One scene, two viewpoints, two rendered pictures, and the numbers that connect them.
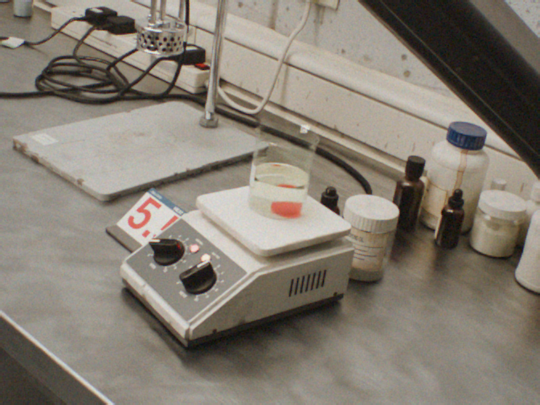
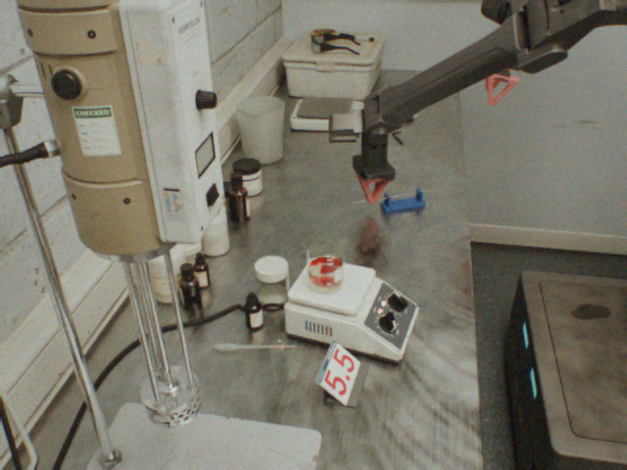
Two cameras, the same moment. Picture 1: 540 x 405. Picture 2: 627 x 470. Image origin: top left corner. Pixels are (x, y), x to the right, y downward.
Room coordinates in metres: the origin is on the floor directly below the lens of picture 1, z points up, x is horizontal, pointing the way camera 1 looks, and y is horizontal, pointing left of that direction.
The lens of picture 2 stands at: (1.18, 0.67, 1.43)
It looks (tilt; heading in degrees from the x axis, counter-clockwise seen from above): 33 degrees down; 243
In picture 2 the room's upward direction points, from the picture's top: 1 degrees counter-clockwise
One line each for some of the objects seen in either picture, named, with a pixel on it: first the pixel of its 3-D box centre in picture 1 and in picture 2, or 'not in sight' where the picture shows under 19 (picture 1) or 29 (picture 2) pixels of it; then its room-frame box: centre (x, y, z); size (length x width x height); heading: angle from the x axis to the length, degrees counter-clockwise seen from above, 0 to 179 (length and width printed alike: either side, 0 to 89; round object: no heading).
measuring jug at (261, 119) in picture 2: not in sight; (263, 128); (0.62, -0.70, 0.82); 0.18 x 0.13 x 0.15; 58
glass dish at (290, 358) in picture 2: not in sight; (287, 355); (0.91, 0.04, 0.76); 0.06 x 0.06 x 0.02
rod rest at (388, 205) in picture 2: not in sight; (403, 199); (0.46, -0.28, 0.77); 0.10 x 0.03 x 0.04; 168
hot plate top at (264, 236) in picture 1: (273, 215); (332, 284); (0.80, -0.01, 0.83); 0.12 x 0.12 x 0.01; 41
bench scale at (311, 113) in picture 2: not in sight; (335, 114); (0.33, -0.82, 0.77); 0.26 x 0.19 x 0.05; 145
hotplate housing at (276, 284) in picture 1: (247, 257); (347, 307); (0.78, 0.01, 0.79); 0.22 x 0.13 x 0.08; 131
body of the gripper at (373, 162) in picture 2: not in sight; (373, 155); (0.53, -0.30, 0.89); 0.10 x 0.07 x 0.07; 78
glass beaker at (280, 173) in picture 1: (283, 172); (323, 264); (0.82, -0.01, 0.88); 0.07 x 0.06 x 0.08; 147
